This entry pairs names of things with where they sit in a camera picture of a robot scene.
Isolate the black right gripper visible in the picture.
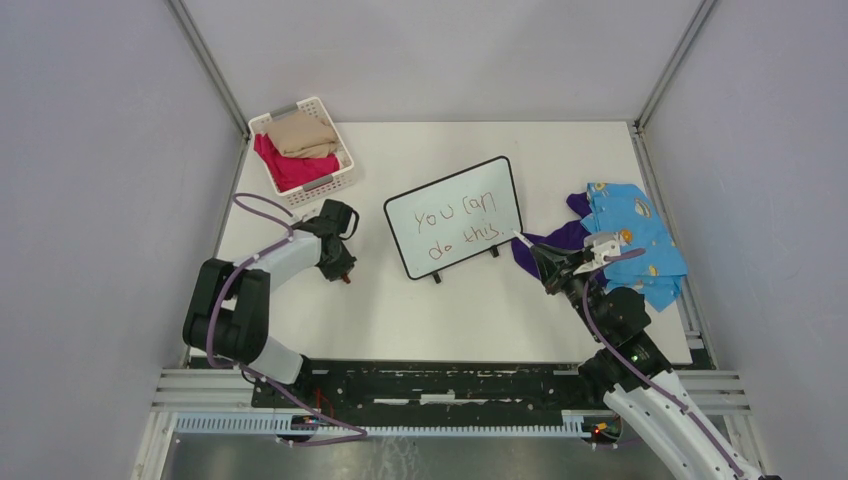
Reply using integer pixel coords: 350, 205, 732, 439
530, 243, 607, 341

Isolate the white whiteboard marker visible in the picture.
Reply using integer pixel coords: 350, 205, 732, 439
513, 230, 535, 250

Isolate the black framed whiteboard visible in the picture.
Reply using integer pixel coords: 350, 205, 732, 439
383, 156, 523, 280

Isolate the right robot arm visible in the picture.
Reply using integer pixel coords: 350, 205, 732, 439
529, 237, 767, 479

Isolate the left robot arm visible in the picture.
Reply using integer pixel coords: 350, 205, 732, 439
182, 193, 360, 408

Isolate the purple cloth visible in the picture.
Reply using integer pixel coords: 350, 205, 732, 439
510, 192, 607, 287

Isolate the blue patterned cloth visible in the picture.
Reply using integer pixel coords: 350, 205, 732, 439
581, 182, 688, 312

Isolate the magenta cloth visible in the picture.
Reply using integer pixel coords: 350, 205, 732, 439
254, 134, 339, 192

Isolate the white plastic basket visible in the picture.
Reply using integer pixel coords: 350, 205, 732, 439
248, 97, 356, 208

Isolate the beige folded cloth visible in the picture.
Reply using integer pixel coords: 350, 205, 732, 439
266, 111, 339, 158

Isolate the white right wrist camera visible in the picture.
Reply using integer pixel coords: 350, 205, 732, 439
574, 232, 645, 274

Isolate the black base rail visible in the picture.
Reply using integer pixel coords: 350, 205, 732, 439
289, 359, 605, 427

